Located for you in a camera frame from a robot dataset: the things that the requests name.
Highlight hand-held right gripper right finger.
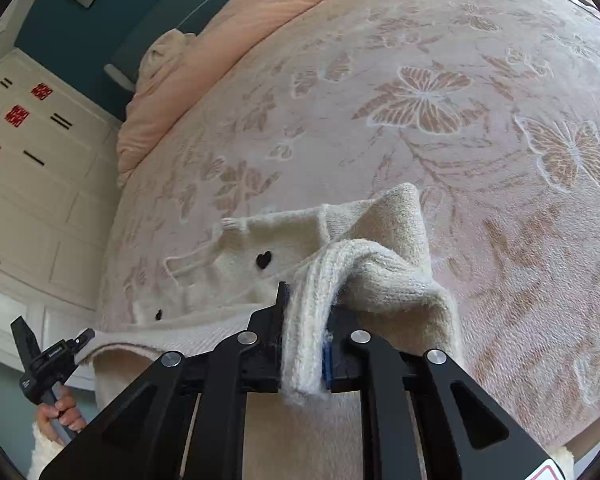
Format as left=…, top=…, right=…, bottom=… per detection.
left=322, top=307, right=568, bottom=480

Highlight pink butterfly printed blanket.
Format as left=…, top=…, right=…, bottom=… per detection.
left=97, top=0, right=600, bottom=453

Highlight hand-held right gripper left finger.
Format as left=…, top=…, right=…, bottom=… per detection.
left=39, top=281, right=289, bottom=480

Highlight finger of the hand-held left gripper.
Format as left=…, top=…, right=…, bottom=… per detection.
left=64, top=328, right=97, bottom=357

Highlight white wardrobe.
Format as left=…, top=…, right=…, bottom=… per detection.
left=0, top=47, right=124, bottom=392

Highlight cream knit sweater black hearts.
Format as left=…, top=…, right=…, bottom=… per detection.
left=74, top=182, right=465, bottom=480

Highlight person's left hand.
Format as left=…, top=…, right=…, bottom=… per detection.
left=35, top=392, right=89, bottom=435

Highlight cream fleece cloth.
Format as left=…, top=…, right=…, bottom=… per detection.
left=136, top=29, right=197, bottom=97

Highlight peach duvet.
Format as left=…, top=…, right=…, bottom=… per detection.
left=116, top=0, right=397, bottom=188

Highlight person's left forearm fleece sleeve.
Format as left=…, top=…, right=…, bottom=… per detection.
left=26, top=421, right=72, bottom=480

